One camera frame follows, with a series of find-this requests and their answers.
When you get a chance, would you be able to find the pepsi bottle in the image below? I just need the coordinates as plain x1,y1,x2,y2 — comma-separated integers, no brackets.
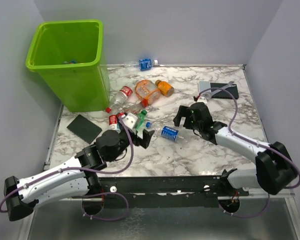
145,121,184,142

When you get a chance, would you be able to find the green plastic bottle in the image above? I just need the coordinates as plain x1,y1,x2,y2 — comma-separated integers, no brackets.
136,110,147,130

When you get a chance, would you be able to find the orange juice bottle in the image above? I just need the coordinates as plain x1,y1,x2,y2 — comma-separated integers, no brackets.
155,80,174,97

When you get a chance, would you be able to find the crushed orange label bottle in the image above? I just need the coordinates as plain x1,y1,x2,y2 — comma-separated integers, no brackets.
135,79,161,108

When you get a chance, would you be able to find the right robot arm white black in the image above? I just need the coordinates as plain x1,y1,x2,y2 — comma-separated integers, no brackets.
173,102,299,196

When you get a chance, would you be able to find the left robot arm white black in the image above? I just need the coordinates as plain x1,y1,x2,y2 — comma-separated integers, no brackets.
0,129,154,222

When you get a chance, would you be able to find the green plastic bin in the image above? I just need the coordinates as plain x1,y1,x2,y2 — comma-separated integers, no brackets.
25,19,110,112

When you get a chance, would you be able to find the red white label bottle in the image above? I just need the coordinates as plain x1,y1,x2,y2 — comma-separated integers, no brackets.
109,114,120,132

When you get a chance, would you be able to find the silver wrench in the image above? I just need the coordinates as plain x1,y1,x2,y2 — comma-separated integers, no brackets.
202,81,236,100

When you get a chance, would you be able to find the small red label bottle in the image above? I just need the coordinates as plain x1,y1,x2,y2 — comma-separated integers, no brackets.
124,101,147,115

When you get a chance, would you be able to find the grey rectangular plate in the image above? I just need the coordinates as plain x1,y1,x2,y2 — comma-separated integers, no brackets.
198,80,211,93

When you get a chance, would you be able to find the black foam block left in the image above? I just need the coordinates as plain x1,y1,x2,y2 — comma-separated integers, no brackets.
67,114,102,144

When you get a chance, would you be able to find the black foam block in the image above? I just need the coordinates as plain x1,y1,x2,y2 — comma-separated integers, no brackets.
67,114,102,144
209,82,239,100

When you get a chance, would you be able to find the black foam block right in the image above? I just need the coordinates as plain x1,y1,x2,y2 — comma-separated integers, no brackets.
209,82,239,100

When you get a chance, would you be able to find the red label clear bottle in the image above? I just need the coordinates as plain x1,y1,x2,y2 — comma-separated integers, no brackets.
105,85,133,113

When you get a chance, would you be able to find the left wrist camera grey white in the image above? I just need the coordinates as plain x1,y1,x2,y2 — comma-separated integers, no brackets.
117,112,140,130

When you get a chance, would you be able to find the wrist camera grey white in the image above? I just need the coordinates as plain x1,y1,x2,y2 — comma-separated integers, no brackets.
117,112,140,130
193,95,207,104

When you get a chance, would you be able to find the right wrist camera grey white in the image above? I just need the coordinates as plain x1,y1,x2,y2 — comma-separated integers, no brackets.
193,95,207,104

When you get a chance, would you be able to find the blue label bottle by wall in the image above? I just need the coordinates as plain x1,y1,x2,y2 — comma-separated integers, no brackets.
124,58,158,71

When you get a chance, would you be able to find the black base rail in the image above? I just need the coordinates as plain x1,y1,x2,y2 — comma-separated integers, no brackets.
85,175,249,208

